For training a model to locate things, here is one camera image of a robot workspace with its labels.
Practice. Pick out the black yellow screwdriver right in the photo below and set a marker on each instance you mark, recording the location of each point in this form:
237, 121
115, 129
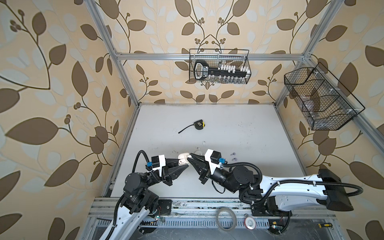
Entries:
325, 225

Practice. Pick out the wire basket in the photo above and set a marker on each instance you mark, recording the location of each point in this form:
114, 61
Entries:
234, 57
326, 103

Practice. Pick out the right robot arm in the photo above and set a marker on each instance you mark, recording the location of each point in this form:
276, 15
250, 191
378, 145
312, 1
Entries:
273, 194

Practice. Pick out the small white tape roll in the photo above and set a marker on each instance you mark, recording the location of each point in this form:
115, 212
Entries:
250, 223

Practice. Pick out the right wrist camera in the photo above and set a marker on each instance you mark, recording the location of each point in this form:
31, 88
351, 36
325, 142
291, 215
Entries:
214, 160

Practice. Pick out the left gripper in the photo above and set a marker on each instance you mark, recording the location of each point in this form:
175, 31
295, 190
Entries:
168, 175

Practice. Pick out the black socket set holder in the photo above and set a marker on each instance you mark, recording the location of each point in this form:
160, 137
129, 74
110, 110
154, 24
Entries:
203, 70

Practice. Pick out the right side wire basket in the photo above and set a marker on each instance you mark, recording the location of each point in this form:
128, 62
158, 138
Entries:
326, 103

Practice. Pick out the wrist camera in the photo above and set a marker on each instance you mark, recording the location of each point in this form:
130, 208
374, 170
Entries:
214, 160
157, 163

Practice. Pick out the rear wire basket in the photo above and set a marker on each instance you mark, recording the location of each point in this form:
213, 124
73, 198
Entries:
234, 57

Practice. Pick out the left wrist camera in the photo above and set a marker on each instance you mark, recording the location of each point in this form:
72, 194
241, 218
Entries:
157, 163

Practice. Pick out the grey tape roll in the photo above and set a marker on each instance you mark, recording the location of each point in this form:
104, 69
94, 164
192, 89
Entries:
226, 220

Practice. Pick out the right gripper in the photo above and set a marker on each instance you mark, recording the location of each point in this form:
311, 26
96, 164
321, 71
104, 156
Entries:
205, 172

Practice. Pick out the black yellow tape measure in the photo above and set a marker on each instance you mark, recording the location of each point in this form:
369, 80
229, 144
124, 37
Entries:
199, 125

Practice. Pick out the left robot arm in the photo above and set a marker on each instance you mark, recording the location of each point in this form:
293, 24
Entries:
138, 201

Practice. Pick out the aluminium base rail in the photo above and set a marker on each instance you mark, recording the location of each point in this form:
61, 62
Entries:
198, 208

